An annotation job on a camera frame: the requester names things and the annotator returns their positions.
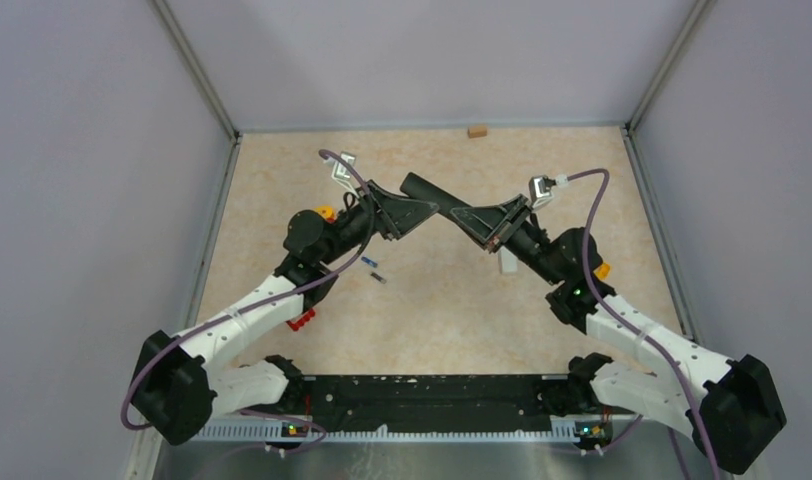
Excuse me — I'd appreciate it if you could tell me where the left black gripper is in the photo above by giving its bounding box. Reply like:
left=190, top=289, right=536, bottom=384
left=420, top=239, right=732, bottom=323
left=318, top=180, right=441, bottom=265

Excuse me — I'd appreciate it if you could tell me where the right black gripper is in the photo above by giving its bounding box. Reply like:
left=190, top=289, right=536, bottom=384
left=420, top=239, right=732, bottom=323
left=449, top=195, right=563, bottom=286

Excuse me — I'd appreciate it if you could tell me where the white remote control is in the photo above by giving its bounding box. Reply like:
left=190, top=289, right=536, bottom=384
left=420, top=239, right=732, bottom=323
left=497, top=247, right=518, bottom=275

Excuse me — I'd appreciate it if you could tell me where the blue battery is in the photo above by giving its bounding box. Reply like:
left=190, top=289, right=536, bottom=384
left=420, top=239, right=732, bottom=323
left=360, top=256, right=378, bottom=268

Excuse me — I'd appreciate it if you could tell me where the black remote control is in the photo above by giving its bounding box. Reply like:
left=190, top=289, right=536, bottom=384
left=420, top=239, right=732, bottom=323
left=399, top=172, right=470, bottom=217

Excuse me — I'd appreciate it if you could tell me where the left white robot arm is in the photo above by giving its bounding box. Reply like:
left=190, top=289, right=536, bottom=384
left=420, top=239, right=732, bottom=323
left=124, top=181, right=441, bottom=446

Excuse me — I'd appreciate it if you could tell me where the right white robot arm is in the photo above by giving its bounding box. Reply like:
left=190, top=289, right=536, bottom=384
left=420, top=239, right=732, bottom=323
left=443, top=196, right=787, bottom=475

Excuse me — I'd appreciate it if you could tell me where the red yellow toy block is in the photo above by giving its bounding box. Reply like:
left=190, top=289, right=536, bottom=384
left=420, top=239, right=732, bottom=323
left=315, top=205, right=337, bottom=223

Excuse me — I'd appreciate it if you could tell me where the black battery right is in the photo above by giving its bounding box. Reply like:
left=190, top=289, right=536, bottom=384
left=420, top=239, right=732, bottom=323
left=370, top=272, right=387, bottom=284

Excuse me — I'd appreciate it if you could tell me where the small wooden block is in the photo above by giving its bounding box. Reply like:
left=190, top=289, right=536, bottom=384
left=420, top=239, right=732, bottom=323
left=467, top=125, right=488, bottom=139

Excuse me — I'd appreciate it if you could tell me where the red toy basket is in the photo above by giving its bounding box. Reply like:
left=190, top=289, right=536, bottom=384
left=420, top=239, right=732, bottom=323
left=286, top=308, right=316, bottom=332

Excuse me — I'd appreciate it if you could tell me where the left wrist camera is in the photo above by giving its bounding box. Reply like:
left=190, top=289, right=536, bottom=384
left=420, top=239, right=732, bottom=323
left=324, top=151, right=357, bottom=190

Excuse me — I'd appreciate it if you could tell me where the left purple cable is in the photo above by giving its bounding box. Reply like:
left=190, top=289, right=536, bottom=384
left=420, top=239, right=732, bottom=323
left=119, top=148, right=377, bottom=458

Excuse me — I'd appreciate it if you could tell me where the yellow triangle frame toy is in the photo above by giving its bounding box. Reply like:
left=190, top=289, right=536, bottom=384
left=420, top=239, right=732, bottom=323
left=593, top=263, right=611, bottom=281

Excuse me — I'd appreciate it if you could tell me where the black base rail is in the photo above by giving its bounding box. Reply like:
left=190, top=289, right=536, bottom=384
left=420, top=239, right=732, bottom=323
left=240, top=374, right=636, bottom=437

